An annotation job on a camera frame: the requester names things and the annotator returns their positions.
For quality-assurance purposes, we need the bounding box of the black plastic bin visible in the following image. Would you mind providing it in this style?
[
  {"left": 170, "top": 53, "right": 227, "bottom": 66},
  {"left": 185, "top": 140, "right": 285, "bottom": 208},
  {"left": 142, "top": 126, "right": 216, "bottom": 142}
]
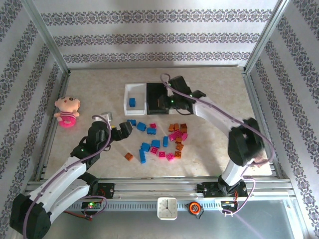
[{"left": 146, "top": 82, "right": 170, "bottom": 116}]

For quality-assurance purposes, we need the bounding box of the opaque white plastic bin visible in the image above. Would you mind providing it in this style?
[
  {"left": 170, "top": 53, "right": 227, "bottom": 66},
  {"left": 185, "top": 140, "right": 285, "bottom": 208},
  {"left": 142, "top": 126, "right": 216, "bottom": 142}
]
[{"left": 123, "top": 83, "right": 148, "bottom": 116}]

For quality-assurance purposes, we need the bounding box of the pink plush doll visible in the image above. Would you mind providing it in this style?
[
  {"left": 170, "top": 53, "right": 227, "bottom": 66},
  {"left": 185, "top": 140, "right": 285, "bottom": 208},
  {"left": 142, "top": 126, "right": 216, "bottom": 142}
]
[{"left": 54, "top": 96, "right": 82, "bottom": 129}]

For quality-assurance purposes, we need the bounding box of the circuit board with green light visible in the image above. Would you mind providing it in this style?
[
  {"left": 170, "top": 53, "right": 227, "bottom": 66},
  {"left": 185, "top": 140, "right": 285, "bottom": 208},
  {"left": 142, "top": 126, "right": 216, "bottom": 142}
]
[{"left": 82, "top": 201, "right": 102, "bottom": 210}]

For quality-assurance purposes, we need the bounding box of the white square analog clock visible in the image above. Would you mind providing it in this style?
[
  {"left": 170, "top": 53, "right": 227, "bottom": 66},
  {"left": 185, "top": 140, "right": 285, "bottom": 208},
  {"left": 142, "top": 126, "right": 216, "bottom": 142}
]
[{"left": 157, "top": 197, "right": 178, "bottom": 221}]

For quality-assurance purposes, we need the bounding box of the orange black tape measure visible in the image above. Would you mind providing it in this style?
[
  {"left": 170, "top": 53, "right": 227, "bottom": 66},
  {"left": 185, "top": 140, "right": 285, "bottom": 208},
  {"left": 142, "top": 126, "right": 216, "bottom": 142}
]
[{"left": 185, "top": 201, "right": 204, "bottom": 220}]

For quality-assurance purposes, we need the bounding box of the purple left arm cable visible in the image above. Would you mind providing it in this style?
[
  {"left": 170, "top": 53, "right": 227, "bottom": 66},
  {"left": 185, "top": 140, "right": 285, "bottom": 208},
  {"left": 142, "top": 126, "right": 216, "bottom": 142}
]
[{"left": 23, "top": 114, "right": 113, "bottom": 237}]

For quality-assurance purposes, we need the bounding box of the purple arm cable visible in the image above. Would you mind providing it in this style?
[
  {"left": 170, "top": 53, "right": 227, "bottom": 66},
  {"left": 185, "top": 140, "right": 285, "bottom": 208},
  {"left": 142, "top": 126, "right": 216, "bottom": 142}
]
[
  {"left": 23, "top": 114, "right": 113, "bottom": 237},
  {"left": 160, "top": 73, "right": 276, "bottom": 217}
]

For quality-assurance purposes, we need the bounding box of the aluminium back rail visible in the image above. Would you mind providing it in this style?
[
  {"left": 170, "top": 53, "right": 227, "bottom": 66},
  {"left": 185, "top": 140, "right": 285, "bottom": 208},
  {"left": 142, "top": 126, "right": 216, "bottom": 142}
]
[{"left": 68, "top": 64, "right": 246, "bottom": 70}]

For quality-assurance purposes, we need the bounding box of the aluminium side rail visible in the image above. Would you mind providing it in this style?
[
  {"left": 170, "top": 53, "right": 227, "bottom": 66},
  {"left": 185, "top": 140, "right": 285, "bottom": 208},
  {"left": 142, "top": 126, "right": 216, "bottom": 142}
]
[
  {"left": 34, "top": 72, "right": 72, "bottom": 180},
  {"left": 242, "top": 69, "right": 284, "bottom": 180}
]

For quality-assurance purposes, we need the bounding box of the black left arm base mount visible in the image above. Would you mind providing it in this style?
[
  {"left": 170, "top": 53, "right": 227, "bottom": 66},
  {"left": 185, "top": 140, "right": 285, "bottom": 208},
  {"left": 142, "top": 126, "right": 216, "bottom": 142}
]
[{"left": 96, "top": 182, "right": 116, "bottom": 199}]

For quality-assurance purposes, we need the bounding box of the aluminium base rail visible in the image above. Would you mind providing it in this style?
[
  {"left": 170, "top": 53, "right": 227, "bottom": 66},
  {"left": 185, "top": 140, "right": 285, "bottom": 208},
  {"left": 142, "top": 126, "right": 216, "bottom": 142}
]
[{"left": 24, "top": 177, "right": 293, "bottom": 200}]

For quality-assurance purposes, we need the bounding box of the white slotted cable duct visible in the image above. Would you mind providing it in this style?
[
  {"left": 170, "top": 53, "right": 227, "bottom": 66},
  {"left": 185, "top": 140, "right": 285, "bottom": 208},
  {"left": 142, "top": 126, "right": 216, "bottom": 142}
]
[{"left": 69, "top": 198, "right": 225, "bottom": 211}]

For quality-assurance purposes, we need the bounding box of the red wire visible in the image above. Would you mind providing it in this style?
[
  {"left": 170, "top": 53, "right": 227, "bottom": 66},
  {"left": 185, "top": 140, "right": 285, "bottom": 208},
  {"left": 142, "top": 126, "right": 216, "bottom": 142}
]
[{"left": 63, "top": 210, "right": 93, "bottom": 222}]

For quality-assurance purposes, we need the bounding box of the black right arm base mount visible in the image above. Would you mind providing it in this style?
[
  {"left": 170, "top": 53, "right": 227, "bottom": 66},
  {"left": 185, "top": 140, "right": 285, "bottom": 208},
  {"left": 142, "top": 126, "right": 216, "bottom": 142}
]
[{"left": 196, "top": 181, "right": 248, "bottom": 200}]

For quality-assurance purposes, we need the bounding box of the aluminium frame post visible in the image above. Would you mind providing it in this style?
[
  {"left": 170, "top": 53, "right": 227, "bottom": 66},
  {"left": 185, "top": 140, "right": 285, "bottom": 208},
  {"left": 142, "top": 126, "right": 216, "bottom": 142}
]
[
  {"left": 24, "top": 0, "right": 71, "bottom": 75},
  {"left": 243, "top": 0, "right": 291, "bottom": 73}
]

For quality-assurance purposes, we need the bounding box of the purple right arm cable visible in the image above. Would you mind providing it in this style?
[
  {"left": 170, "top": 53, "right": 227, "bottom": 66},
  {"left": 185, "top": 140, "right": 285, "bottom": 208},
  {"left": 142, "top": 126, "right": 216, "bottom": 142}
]
[{"left": 160, "top": 73, "right": 276, "bottom": 217}]

